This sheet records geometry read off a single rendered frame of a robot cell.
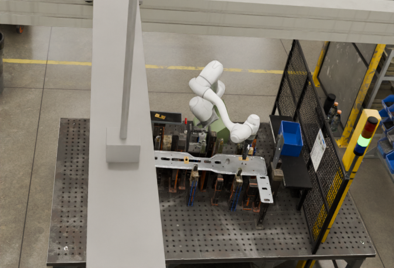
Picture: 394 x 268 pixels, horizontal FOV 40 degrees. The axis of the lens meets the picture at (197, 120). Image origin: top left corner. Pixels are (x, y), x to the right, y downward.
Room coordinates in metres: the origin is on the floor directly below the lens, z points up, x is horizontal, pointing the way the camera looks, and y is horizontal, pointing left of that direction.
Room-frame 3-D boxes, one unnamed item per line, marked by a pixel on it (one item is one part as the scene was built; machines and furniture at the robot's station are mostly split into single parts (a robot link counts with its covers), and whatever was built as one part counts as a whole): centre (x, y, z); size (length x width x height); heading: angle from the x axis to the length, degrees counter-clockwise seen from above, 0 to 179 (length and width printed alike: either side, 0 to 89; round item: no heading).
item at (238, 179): (3.10, -0.41, 0.87); 0.12 x 0.09 x 0.35; 9
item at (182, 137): (3.42, 0.09, 0.89); 0.13 x 0.11 x 0.38; 9
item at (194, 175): (3.07, -0.06, 0.87); 0.12 x 0.09 x 0.35; 9
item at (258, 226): (2.96, -0.65, 0.84); 0.11 x 0.06 x 0.29; 9
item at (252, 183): (3.13, -0.54, 0.84); 0.11 x 0.10 x 0.28; 9
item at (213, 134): (3.48, -0.16, 0.91); 0.07 x 0.05 x 0.42; 9
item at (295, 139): (3.63, -0.82, 1.09); 0.30 x 0.17 x 0.13; 3
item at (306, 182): (3.58, -0.83, 1.01); 0.90 x 0.22 x 0.03; 9
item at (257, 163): (3.22, 0.05, 1.00); 1.38 x 0.22 x 0.02; 99
